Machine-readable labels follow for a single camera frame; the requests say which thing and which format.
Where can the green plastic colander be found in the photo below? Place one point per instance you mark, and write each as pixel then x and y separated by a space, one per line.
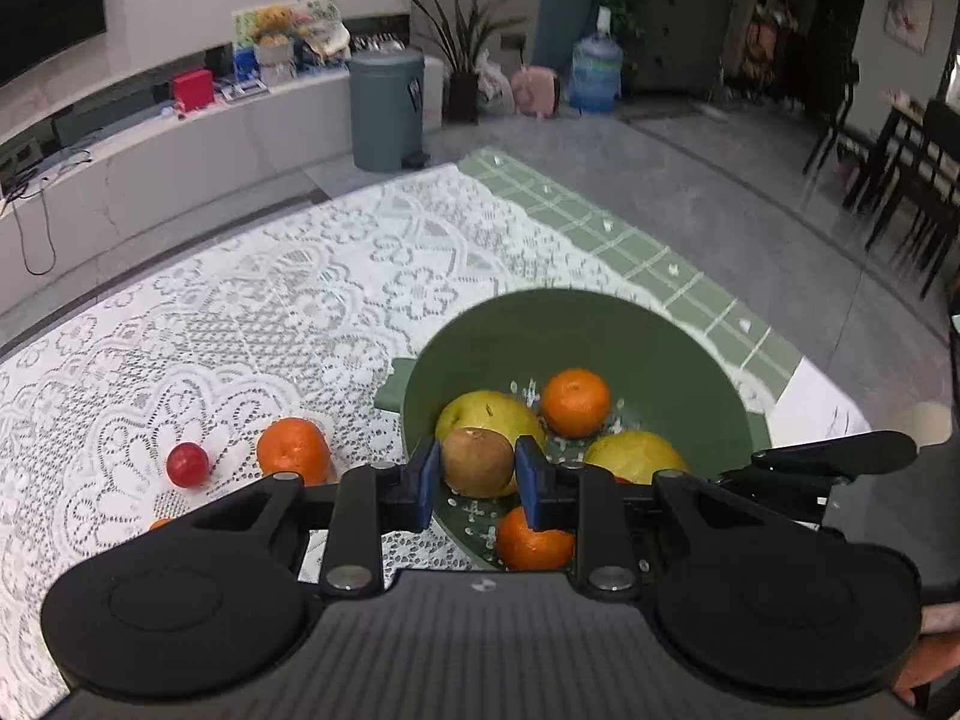
pixel 525 337

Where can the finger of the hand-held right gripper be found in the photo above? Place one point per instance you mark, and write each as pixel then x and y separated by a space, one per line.
pixel 847 451
pixel 784 493

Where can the pink pig heater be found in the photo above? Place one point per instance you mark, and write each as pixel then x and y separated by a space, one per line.
pixel 536 91

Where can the white plastic bag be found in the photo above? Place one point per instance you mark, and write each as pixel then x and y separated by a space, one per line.
pixel 493 79

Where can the blue water bottle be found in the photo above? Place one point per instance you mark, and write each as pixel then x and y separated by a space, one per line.
pixel 596 71

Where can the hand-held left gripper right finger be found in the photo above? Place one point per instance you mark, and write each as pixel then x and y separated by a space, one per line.
pixel 531 484

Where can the framed wall picture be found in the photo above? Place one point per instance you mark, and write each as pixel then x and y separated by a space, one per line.
pixel 907 15

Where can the green checked tablecloth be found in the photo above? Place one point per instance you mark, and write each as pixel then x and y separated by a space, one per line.
pixel 600 240

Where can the black dining chairs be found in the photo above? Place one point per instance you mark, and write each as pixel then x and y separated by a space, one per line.
pixel 922 135

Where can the white lace tablecloth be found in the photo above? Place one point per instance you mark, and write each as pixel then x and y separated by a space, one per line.
pixel 262 300

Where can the orange tangerine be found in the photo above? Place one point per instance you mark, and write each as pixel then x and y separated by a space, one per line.
pixel 575 403
pixel 292 451
pixel 534 540
pixel 160 523

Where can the large green yellow pear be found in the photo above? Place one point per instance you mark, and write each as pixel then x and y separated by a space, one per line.
pixel 487 412

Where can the black dining chair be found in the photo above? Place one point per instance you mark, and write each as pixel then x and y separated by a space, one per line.
pixel 832 105

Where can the black flat television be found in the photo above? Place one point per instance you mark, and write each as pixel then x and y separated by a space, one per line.
pixel 45 0

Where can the grey blue trash bin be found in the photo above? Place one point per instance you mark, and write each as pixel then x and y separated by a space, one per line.
pixel 386 112

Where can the white television cabinet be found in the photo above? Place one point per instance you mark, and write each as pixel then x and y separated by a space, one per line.
pixel 187 157

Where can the red box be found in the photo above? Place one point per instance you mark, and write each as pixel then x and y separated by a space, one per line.
pixel 192 90

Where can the white vase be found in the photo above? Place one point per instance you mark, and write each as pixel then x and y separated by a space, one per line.
pixel 274 64

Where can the printed round fan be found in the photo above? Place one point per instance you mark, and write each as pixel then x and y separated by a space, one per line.
pixel 326 22

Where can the brown kiwi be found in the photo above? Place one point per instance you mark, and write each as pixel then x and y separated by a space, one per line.
pixel 478 461

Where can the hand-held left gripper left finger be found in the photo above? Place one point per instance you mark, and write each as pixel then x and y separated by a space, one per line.
pixel 427 484

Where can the white paper sheet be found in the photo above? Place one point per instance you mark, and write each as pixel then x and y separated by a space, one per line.
pixel 814 409

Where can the green printed card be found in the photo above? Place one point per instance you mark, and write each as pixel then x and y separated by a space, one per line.
pixel 244 26

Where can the person's right hand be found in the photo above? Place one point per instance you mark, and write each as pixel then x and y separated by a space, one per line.
pixel 934 660

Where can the yellow lemon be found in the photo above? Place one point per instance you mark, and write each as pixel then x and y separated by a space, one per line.
pixel 634 457

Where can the blue box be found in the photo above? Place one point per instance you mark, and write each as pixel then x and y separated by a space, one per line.
pixel 244 66

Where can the grey drawer cabinet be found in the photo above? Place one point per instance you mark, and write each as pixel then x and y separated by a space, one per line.
pixel 686 30

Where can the long leaf potted plant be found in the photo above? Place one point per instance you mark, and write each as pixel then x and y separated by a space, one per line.
pixel 461 30

